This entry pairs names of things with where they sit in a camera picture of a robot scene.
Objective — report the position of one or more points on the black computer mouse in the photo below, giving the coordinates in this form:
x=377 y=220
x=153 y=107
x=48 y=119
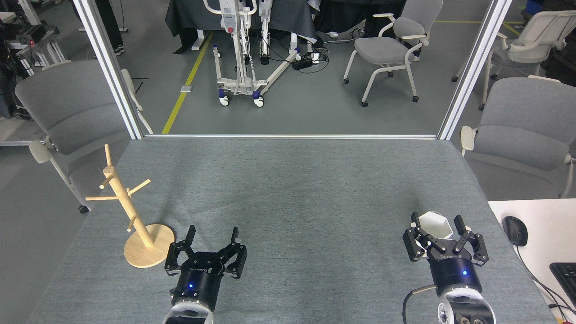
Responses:
x=515 y=230

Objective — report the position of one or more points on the silver frame rail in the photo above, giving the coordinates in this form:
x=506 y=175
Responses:
x=292 y=136

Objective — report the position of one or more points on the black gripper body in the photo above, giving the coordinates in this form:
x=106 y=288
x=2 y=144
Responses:
x=198 y=281
x=452 y=270

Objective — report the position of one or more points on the metal equipment rack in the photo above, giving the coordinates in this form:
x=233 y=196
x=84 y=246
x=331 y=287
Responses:
x=31 y=40

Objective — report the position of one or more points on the grey chair with white frame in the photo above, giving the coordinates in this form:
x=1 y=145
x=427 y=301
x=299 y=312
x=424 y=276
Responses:
x=382 y=49
x=72 y=108
x=526 y=130

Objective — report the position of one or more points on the black keyboard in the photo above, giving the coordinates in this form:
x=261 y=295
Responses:
x=567 y=276

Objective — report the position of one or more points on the white desk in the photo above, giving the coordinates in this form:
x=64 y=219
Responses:
x=549 y=225

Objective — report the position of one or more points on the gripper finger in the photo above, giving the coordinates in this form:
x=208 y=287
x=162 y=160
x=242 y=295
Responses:
x=236 y=261
x=478 y=249
x=411 y=247
x=174 y=258

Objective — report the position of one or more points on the person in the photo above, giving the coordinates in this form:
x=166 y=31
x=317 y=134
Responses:
x=110 y=27

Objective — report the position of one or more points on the silver frame post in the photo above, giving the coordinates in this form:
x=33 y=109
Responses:
x=472 y=67
x=108 y=67

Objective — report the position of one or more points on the white chair with armrests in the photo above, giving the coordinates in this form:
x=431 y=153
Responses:
x=535 y=40

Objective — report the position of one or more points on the white hexagonal cup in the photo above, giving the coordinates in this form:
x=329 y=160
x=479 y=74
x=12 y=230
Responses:
x=435 y=222

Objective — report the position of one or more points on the white wheeled stand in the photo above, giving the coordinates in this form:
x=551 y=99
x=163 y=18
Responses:
x=236 y=83

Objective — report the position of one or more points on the black draped table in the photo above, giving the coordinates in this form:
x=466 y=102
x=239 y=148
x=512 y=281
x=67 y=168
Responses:
x=189 y=18

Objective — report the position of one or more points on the black power strip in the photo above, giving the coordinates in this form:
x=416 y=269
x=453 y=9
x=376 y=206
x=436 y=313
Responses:
x=302 y=63

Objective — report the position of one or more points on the wooden cup rack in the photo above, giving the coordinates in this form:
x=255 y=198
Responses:
x=148 y=247

